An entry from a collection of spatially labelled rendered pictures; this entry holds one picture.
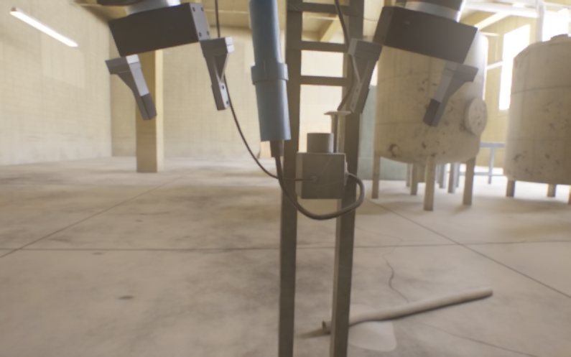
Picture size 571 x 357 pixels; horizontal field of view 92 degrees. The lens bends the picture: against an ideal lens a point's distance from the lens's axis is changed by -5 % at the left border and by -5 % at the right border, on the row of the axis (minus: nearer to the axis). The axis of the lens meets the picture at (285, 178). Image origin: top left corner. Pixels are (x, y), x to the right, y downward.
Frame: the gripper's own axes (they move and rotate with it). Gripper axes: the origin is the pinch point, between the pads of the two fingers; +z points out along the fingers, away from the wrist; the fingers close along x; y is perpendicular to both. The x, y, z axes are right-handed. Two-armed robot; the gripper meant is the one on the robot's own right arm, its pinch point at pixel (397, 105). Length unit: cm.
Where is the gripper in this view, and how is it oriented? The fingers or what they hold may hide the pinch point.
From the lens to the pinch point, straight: 51.4
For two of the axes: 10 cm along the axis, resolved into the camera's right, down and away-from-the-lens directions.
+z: -1.9, 8.6, 4.8
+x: 9.8, 1.2, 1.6
